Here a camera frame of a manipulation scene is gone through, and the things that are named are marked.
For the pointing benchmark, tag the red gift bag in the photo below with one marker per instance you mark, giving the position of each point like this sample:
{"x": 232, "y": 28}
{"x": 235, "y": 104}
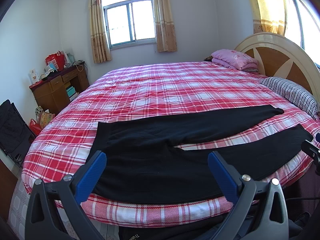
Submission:
{"x": 55, "y": 60}

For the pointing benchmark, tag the beige floral curtain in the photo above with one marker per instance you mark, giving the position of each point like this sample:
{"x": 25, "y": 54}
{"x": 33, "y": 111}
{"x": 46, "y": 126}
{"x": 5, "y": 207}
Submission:
{"x": 98, "y": 27}
{"x": 163, "y": 17}

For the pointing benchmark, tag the bright side window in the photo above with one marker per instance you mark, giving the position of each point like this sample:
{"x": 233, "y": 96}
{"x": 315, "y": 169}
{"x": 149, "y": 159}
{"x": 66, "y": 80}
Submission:
{"x": 303, "y": 17}

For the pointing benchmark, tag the sliding window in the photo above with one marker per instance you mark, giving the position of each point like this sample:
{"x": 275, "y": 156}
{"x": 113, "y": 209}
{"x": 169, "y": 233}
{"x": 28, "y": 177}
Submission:
{"x": 130, "y": 20}

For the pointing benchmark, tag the brown wooden desk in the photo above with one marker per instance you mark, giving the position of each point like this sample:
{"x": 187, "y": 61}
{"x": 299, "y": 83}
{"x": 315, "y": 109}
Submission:
{"x": 56, "y": 87}

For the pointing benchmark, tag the teal boxes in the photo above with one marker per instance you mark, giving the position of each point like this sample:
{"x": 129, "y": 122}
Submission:
{"x": 71, "y": 92}

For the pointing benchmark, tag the patterned paper bag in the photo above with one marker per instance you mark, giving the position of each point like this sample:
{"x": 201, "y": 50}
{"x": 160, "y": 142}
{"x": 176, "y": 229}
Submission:
{"x": 45, "y": 117}

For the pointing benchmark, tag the white printed box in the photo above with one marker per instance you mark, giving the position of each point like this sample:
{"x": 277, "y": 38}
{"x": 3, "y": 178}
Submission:
{"x": 34, "y": 76}

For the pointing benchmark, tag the black pants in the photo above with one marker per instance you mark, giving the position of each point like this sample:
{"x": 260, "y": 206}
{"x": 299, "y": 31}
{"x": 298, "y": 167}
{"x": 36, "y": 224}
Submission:
{"x": 155, "y": 160}

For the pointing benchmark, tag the pink folded blanket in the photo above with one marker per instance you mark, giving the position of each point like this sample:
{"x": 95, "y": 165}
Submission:
{"x": 235, "y": 58}

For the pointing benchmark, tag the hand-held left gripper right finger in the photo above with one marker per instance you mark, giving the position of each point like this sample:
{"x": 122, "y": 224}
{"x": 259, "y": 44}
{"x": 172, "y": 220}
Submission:
{"x": 222, "y": 175}

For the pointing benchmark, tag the bed with red plaid sheet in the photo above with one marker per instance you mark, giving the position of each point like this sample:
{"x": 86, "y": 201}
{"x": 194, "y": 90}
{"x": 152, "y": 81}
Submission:
{"x": 162, "y": 90}

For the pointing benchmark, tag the black folding chair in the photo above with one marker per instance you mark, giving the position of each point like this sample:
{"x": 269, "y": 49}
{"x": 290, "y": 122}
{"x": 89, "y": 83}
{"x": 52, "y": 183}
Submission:
{"x": 12, "y": 130}

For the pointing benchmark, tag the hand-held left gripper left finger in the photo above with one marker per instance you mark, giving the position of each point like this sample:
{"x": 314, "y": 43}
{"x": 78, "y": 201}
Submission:
{"x": 93, "y": 172}

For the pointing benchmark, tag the yellow curtain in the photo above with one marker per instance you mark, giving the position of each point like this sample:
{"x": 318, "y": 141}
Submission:
{"x": 268, "y": 7}

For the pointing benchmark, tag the red plastic bag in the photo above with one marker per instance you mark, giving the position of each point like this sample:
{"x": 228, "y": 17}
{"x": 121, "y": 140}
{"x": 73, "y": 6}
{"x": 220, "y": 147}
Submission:
{"x": 34, "y": 127}

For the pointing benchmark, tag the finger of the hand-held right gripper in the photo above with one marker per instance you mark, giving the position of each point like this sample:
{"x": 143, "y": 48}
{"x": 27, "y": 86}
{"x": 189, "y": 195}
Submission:
{"x": 311, "y": 148}

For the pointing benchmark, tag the cream and wood headboard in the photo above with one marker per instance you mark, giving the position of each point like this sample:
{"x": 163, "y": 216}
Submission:
{"x": 277, "y": 57}

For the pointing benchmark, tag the striped pillow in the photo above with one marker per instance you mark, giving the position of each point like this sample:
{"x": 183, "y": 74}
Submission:
{"x": 290, "y": 92}

